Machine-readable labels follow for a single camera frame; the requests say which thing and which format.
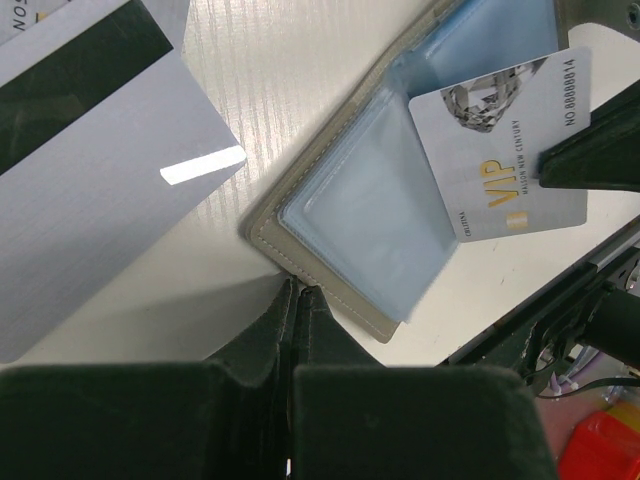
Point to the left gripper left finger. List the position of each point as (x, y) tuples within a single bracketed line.
[(223, 417)]

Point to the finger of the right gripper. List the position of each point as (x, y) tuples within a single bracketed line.
[(603, 156)]

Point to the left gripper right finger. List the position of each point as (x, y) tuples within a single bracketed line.
[(353, 418)]

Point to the silver diamond print card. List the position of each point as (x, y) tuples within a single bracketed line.
[(484, 139)]

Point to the grey card holder wallet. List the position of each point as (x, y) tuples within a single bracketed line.
[(358, 212)]

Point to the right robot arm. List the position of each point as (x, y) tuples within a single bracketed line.
[(609, 320)]

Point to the silver card with stripe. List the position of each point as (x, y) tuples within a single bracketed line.
[(107, 141)]

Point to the silver card beside diamond card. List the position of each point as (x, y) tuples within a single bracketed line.
[(17, 16)]

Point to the red plastic object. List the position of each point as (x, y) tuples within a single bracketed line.
[(601, 447)]

